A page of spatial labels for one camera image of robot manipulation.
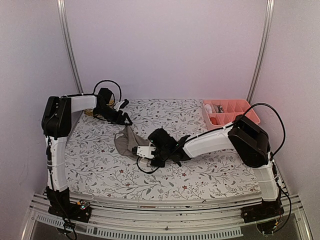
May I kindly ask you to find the front aluminium rail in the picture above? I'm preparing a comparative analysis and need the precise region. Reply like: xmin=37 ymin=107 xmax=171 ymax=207
xmin=21 ymin=192 xmax=313 ymax=240

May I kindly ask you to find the red item in tray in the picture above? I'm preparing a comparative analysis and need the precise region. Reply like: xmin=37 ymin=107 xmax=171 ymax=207
xmin=209 ymin=117 xmax=218 ymax=125

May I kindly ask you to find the grey boxer briefs white trim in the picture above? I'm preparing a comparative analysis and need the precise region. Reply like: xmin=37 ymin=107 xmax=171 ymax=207
xmin=211 ymin=103 xmax=226 ymax=114

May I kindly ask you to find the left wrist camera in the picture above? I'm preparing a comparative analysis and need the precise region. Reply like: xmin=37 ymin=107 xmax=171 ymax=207
xmin=114 ymin=99 xmax=129 ymax=111

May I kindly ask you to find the taupe underwear cream waistband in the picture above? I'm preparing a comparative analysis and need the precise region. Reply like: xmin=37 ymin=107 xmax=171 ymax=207
xmin=114 ymin=126 xmax=149 ymax=160

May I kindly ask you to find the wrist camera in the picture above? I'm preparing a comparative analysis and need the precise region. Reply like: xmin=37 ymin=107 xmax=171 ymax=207
xmin=131 ymin=146 xmax=157 ymax=159
xmin=114 ymin=99 xmax=129 ymax=111

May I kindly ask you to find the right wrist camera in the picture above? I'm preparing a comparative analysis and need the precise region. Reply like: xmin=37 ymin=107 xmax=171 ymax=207
xmin=131 ymin=146 xmax=157 ymax=159

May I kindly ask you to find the right aluminium frame post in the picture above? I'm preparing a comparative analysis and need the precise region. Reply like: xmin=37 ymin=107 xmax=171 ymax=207
xmin=246 ymin=0 xmax=275 ymax=103

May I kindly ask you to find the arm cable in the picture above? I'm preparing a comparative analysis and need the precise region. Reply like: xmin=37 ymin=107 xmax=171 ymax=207
xmin=239 ymin=102 xmax=286 ymax=161
xmin=93 ymin=79 xmax=123 ymax=103

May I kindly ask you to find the woven bamboo coaster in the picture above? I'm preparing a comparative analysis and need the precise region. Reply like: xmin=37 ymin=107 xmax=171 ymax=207
xmin=83 ymin=100 xmax=115 ymax=118

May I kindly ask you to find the aluminium frame post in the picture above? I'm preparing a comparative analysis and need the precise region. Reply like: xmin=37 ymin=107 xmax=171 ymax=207
xmin=246 ymin=0 xmax=275 ymax=103
xmin=56 ymin=0 xmax=84 ymax=94

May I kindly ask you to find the left aluminium frame post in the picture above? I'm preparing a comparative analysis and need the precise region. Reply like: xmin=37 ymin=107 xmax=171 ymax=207
xmin=56 ymin=0 xmax=84 ymax=94

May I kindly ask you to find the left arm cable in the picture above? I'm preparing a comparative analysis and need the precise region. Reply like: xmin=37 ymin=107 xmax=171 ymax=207
xmin=93 ymin=79 xmax=123 ymax=103

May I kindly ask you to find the floral tablecloth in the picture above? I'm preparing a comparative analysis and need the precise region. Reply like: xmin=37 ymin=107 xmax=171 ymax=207
xmin=62 ymin=98 xmax=285 ymax=201

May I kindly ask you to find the white item in tray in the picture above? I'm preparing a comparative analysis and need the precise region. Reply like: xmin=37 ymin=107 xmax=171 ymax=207
xmin=204 ymin=104 xmax=213 ymax=114

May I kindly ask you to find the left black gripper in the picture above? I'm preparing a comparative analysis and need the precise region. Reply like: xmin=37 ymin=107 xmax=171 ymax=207
xmin=95 ymin=105 xmax=131 ymax=125

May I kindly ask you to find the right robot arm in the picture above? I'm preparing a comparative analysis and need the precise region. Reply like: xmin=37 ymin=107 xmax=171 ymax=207
xmin=147 ymin=115 xmax=285 ymax=223

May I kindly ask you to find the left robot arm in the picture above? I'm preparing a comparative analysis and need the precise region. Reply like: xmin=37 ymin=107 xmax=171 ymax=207
xmin=41 ymin=88 xmax=133 ymax=223

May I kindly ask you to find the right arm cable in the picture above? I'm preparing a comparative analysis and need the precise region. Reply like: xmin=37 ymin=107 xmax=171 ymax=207
xmin=239 ymin=102 xmax=286 ymax=161

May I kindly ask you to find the pink divided organizer tray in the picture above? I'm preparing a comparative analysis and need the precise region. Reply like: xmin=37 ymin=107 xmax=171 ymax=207
xmin=202 ymin=99 xmax=251 ymax=130

